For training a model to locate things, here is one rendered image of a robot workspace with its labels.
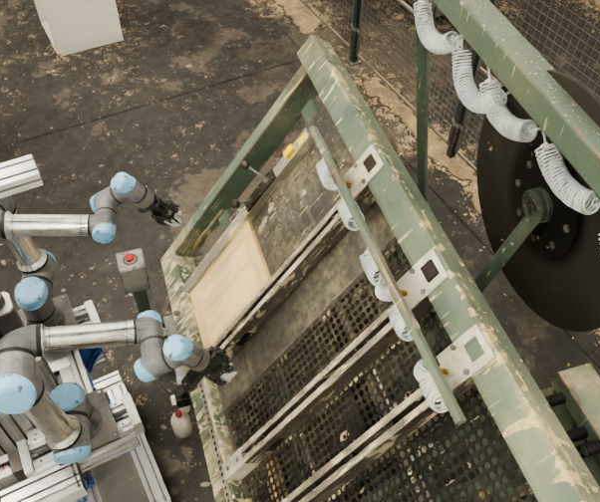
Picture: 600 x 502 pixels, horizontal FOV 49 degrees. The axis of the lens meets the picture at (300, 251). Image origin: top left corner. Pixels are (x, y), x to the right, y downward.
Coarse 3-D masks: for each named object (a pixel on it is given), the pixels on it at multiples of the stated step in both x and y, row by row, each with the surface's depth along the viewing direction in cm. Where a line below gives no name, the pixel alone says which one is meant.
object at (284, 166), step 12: (300, 144) 247; (312, 144) 248; (300, 156) 251; (276, 168) 256; (288, 168) 253; (276, 180) 256; (264, 192) 259; (264, 204) 264; (240, 216) 269; (252, 216) 268; (228, 228) 274; (240, 228) 271; (228, 240) 274; (216, 252) 278; (204, 264) 284; (192, 276) 290; (192, 288) 291
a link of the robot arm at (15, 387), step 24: (0, 360) 180; (24, 360) 182; (0, 384) 175; (24, 384) 177; (0, 408) 178; (24, 408) 181; (48, 408) 193; (48, 432) 199; (72, 432) 207; (72, 456) 209
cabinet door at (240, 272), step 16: (240, 240) 269; (256, 240) 262; (224, 256) 276; (240, 256) 268; (256, 256) 258; (208, 272) 284; (224, 272) 274; (240, 272) 265; (256, 272) 256; (208, 288) 282; (224, 288) 272; (240, 288) 263; (256, 288) 254; (192, 304) 289; (208, 304) 279; (224, 304) 270; (240, 304) 261; (208, 320) 277; (224, 320) 267; (208, 336) 273
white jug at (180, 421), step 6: (174, 414) 333; (180, 414) 329; (186, 414) 335; (174, 420) 332; (180, 420) 331; (186, 420) 333; (174, 426) 332; (180, 426) 332; (186, 426) 334; (174, 432) 340; (180, 432) 336; (186, 432) 339
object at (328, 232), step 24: (360, 168) 208; (360, 192) 210; (336, 216) 218; (312, 240) 226; (336, 240) 224; (288, 264) 233; (312, 264) 231; (264, 288) 241; (288, 288) 237; (264, 312) 244; (240, 336) 251
